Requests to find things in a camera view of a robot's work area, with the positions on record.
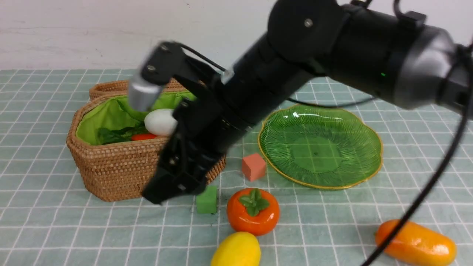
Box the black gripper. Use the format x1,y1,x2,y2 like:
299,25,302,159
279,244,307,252
128,41,251,204

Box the orange persimmon with green leaves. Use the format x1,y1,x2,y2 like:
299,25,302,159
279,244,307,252
226,188,280,236

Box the yellow lemon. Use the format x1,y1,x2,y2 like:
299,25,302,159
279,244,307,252
211,231,261,266

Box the orange yellow mango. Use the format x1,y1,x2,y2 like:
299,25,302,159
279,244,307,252
384,221,457,266

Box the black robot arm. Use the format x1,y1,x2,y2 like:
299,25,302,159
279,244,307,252
128,0,472,204

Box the orange foam cube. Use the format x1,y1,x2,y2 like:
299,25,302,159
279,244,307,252
241,153,267,182

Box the green foam cube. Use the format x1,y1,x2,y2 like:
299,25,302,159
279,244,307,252
195,185,218,214

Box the woven wicker basket green lining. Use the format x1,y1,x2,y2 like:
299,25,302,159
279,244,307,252
66,79,227,202

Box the green glass leaf plate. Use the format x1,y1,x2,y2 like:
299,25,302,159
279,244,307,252
258,105,383,190

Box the green checkered tablecloth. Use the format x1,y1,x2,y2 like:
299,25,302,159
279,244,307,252
0,69,459,266

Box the black cable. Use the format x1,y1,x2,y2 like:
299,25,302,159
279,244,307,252
177,0,473,266

